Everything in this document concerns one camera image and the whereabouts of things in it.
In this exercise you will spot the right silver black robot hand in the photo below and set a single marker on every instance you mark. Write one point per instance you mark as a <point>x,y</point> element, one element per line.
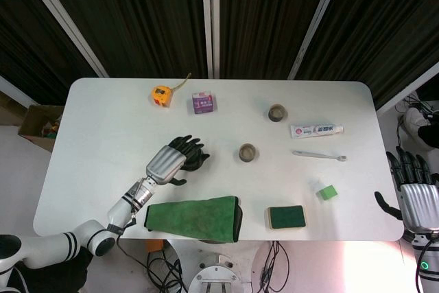
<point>420,204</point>

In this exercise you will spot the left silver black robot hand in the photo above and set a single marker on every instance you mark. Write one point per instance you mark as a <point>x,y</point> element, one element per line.
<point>166,162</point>

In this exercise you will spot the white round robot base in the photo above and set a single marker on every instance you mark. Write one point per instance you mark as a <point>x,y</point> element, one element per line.
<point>214,276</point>

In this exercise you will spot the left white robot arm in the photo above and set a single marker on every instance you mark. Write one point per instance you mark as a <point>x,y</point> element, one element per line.
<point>120,209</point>

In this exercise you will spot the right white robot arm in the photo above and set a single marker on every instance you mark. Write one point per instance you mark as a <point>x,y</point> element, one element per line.
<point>427,262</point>

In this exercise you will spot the dark green cup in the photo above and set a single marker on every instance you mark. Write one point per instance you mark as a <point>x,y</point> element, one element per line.
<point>248,153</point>
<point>277,113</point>

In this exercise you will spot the green towel black trim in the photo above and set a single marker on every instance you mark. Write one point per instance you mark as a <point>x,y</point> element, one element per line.
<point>192,215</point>

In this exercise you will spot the yellow tape measure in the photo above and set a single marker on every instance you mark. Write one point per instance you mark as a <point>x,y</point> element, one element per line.
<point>160,96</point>

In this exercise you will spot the purple carton box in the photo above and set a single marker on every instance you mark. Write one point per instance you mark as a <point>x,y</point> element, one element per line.
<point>202,103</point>

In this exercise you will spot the white and black equipment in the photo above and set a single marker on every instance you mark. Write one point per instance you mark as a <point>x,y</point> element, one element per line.
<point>413,118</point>

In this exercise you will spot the light green block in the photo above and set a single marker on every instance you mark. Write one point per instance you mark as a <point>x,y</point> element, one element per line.
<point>326,193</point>

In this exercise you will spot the white toothbrush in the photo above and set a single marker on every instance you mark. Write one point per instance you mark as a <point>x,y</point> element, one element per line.
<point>319,155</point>

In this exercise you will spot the white toothpaste tube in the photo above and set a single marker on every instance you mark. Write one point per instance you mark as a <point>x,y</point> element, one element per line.
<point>317,130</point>

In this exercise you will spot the green yellow sponge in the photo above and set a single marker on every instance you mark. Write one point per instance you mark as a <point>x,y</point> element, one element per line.
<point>286,217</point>

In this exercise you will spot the brown cardboard box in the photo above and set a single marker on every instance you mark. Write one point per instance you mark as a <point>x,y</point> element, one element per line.
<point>36,118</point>

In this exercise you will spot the black pleated curtain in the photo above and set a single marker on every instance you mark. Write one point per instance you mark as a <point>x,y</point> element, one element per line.
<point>147,15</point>

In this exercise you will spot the white frame post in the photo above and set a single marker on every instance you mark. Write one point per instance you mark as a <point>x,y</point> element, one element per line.
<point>210,18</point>
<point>319,18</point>
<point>68,18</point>

